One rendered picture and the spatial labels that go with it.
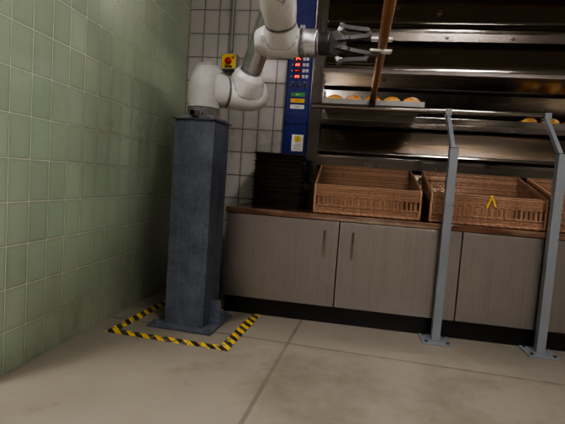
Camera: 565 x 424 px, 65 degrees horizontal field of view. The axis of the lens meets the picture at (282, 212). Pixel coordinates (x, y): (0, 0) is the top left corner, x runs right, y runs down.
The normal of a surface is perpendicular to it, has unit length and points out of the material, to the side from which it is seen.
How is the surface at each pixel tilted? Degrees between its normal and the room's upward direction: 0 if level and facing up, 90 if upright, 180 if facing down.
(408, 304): 90
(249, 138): 90
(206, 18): 90
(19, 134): 90
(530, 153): 70
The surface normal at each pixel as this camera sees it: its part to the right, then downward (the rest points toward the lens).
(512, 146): -0.13, -0.28
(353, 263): -0.16, 0.06
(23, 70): 0.98, 0.08
